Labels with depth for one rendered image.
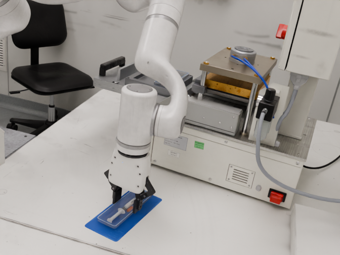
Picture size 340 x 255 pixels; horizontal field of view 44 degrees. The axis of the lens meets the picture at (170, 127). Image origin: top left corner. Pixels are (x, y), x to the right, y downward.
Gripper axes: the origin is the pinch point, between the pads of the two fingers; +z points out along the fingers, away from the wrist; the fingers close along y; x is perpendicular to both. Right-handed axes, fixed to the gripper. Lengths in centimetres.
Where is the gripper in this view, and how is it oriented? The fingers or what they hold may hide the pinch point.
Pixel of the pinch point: (127, 201)
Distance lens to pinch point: 112.7
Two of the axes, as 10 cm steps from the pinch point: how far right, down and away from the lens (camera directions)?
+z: -1.4, 9.0, 4.1
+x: 4.7, -3.1, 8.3
